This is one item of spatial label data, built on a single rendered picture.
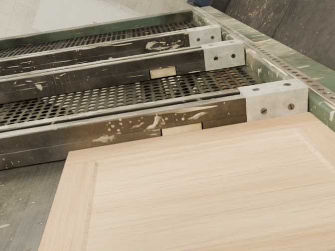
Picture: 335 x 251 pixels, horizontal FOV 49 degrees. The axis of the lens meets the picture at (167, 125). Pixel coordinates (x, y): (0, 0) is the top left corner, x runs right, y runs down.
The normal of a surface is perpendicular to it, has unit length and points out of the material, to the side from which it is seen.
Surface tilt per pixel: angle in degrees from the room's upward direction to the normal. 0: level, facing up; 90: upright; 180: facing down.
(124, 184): 58
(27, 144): 90
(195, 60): 90
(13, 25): 90
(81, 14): 90
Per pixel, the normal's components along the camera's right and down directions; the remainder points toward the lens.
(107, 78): 0.10, 0.41
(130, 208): -0.13, -0.90
